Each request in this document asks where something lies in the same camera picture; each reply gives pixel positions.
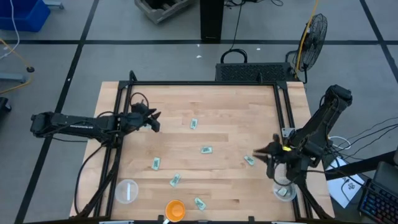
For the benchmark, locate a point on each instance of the black perforated equipment case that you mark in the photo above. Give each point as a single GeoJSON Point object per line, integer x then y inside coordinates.
{"type": "Point", "coordinates": [252, 73]}

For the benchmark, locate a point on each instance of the white paper sheet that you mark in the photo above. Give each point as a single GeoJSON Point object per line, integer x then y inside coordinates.
{"type": "Point", "coordinates": [342, 189]}

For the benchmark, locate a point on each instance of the blue plastic bin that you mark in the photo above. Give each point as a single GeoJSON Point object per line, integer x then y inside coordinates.
{"type": "Point", "coordinates": [21, 14]}

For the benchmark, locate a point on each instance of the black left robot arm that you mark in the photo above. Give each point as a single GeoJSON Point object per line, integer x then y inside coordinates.
{"type": "Point", "coordinates": [77, 124]}

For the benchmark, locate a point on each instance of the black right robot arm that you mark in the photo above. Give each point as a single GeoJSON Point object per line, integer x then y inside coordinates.
{"type": "Point", "coordinates": [320, 121]}

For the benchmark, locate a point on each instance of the black aluminium table frame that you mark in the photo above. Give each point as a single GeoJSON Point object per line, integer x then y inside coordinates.
{"type": "Point", "coordinates": [202, 83]}

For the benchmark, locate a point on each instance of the black floor fan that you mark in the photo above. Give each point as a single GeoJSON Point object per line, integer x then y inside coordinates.
{"type": "Point", "coordinates": [312, 40]}

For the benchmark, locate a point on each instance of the grey moulded packing tray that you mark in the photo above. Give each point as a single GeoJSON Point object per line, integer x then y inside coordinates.
{"type": "Point", "coordinates": [155, 14]}

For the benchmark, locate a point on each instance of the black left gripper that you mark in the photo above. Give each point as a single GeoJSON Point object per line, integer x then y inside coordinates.
{"type": "Point", "coordinates": [135, 118]}

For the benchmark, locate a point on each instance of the backlit computer keyboard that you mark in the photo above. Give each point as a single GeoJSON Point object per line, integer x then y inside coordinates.
{"type": "Point", "coordinates": [379, 202]}

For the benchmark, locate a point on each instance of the dark laptop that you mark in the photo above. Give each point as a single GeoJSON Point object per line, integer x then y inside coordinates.
{"type": "Point", "coordinates": [387, 175]}

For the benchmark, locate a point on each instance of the white sweetener stick packet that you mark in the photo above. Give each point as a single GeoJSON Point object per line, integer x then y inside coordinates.
{"type": "Point", "coordinates": [128, 191]}

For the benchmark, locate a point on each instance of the black tower case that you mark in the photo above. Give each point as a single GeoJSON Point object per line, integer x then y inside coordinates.
{"type": "Point", "coordinates": [211, 20]}

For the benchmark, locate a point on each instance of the clear glass cup right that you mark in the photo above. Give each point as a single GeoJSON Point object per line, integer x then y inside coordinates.
{"type": "Point", "coordinates": [291, 194]}

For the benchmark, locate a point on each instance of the clear round plastic bin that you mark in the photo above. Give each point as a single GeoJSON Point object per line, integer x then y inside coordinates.
{"type": "Point", "coordinates": [121, 193]}

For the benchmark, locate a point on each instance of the orange plastic cup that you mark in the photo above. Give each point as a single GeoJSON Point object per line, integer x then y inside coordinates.
{"type": "Point", "coordinates": [175, 211]}

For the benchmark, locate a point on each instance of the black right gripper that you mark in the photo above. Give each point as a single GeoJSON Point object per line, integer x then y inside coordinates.
{"type": "Point", "coordinates": [280, 160]}

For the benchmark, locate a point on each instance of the green stevia sweetener packet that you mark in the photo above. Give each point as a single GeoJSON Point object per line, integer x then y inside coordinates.
{"type": "Point", "coordinates": [200, 203]}
{"type": "Point", "coordinates": [193, 124]}
{"type": "Point", "coordinates": [206, 150]}
{"type": "Point", "coordinates": [156, 163]}
{"type": "Point", "coordinates": [175, 180]}
{"type": "Point", "coordinates": [249, 160]}
{"type": "Point", "coordinates": [282, 191]}

